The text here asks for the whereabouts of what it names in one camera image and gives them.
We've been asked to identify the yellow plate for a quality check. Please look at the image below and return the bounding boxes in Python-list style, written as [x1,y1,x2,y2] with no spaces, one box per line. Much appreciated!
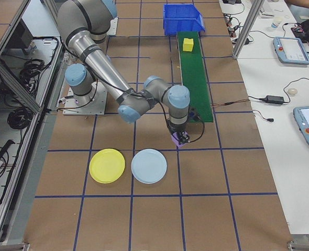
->
[89,148,126,184]

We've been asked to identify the black power adapter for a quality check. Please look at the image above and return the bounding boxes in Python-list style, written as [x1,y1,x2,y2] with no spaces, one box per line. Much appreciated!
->
[264,95,285,105]

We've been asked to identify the white plastic cup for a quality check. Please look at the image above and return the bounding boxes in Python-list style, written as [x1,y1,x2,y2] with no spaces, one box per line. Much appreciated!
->
[271,17,284,30]

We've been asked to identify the green conveyor belt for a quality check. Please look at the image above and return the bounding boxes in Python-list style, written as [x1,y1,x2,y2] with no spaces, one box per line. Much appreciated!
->
[175,30,214,123]

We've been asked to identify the power strip with plugs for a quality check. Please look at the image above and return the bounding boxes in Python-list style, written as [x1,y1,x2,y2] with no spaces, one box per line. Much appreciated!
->
[224,13,249,45]

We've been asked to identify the metal V-shaped frame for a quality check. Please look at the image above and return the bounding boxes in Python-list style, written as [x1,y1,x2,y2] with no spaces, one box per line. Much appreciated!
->
[0,0,66,245]

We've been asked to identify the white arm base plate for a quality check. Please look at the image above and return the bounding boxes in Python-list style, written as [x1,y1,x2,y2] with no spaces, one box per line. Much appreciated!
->
[107,16,119,37]
[62,78,109,116]

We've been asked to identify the black electronics box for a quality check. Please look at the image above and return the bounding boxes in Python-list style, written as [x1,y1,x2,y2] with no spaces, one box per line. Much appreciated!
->
[13,19,35,54]

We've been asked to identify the red and black wires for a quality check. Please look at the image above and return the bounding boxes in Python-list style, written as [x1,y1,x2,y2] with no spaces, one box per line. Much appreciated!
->
[211,99,274,123]

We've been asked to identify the aluminium camera post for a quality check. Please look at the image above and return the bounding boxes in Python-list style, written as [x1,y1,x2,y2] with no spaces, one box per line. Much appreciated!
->
[232,0,266,60]

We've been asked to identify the coiled black cable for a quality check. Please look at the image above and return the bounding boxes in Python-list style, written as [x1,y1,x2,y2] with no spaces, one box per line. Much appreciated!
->
[7,107,32,130]
[19,59,53,86]

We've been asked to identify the light blue plate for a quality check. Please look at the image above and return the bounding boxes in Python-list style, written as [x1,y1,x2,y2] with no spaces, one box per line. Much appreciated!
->
[130,148,168,184]

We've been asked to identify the yellow foam block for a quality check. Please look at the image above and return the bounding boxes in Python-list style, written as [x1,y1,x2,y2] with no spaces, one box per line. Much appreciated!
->
[182,38,194,52]

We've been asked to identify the purple foam block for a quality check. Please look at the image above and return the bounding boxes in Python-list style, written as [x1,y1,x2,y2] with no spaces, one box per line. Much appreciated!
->
[171,132,191,150]

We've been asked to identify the blue plastic bin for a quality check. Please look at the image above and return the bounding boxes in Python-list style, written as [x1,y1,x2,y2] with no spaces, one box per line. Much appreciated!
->
[163,4,206,37]

